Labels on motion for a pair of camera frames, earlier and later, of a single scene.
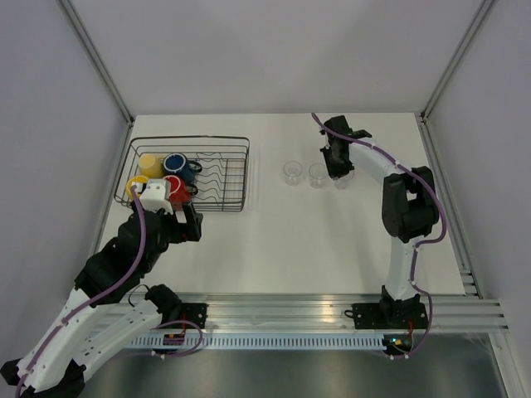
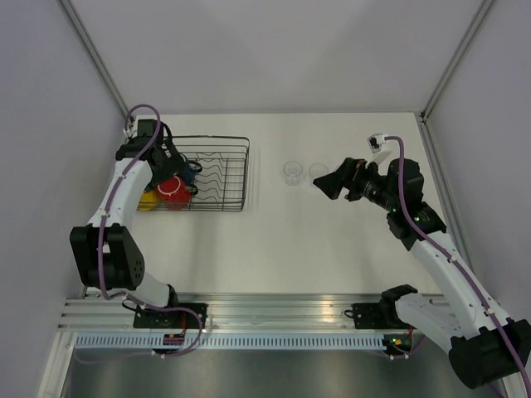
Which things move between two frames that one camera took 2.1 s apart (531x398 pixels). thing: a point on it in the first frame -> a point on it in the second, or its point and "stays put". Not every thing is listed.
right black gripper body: [336, 166] -> [366, 181]
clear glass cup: [317, 173] stays put
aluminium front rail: [455, 311] stays put
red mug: [180, 192] stays put
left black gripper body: [184, 231] -> [170, 167]
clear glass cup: [292, 171] stays put
